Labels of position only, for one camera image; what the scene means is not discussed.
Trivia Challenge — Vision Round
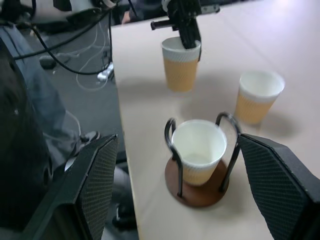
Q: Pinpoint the black wire wooden-base cup holder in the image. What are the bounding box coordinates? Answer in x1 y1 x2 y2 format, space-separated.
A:
163 112 242 208

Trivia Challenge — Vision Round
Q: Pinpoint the grey sneaker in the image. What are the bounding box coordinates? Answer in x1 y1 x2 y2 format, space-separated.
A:
74 130 101 157

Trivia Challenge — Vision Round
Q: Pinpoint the person's leg in jeans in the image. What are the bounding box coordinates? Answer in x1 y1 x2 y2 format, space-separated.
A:
14 59 83 158

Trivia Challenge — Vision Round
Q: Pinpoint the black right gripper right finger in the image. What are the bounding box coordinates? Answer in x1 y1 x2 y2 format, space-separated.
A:
238 133 320 240

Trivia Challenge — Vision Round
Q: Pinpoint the thin white cable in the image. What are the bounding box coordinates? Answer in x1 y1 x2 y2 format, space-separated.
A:
53 23 116 90

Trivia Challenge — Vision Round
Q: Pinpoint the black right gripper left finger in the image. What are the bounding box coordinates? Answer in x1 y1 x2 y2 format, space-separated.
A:
23 133 119 240

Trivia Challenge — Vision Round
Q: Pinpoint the thick black cable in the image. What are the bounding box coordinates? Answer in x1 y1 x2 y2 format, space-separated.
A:
12 4 114 76

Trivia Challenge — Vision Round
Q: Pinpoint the small black floor object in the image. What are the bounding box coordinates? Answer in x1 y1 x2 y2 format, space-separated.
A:
39 55 57 70

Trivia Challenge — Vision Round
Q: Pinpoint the orange white ribbed paper cup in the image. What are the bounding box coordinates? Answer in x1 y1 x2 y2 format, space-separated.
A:
171 119 228 187
160 36 202 94
233 70 286 125

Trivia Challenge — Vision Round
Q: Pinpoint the white power strip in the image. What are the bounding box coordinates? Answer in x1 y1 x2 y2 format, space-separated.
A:
96 62 115 82

